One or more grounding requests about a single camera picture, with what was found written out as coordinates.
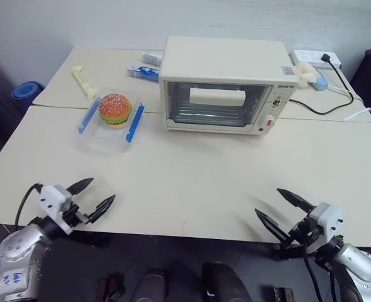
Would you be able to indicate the small white blue packet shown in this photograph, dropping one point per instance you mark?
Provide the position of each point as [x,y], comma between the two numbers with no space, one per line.
[151,57]

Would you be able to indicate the light blue block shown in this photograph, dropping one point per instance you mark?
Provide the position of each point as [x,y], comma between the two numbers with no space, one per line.
[321,82]

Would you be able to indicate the clear container with blue clips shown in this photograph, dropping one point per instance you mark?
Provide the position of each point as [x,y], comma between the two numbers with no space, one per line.
[102,138]

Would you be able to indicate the dark rounded shape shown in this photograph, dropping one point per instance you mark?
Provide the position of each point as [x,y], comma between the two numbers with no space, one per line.
[149,284]
[224,283]

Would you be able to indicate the white power strip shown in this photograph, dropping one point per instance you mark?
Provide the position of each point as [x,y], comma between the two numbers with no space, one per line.
[311,56]

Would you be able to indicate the toy hamburger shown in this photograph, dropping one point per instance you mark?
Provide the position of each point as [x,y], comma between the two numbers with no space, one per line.
[114,108]

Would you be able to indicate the pale yellow tube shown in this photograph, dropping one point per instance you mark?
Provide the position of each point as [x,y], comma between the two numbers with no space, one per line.
[83,82]

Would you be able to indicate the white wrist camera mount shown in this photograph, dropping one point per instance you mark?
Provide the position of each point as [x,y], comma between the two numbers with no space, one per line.
[54,197]
[327,217]

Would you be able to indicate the white flat strip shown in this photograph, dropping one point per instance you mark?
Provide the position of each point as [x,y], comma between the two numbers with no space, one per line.
[356,114]

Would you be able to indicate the white crumpled foam lump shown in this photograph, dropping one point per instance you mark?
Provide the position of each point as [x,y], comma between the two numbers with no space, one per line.
[305,74]

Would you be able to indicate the cream toaster oven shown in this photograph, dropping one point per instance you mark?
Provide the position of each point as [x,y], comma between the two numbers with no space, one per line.
[223,63]

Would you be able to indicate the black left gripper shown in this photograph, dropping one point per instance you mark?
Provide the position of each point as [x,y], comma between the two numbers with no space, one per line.
[74,216]

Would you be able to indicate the blue container clip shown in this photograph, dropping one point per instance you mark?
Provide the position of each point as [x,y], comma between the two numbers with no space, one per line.
[89,114]
[136,121]

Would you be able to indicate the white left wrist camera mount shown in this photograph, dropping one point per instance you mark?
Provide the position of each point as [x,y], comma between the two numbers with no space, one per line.
[54,197]

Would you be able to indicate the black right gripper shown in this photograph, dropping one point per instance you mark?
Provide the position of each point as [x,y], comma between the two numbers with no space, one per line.
[306,234]

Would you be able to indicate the black table bracket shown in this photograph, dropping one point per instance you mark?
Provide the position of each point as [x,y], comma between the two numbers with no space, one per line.
[286,253]

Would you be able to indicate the blue and white carton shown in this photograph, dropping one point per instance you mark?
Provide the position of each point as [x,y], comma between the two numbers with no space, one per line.
[143,71]

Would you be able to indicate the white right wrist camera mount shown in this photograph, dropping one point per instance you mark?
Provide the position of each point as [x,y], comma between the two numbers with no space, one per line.
[327,217]

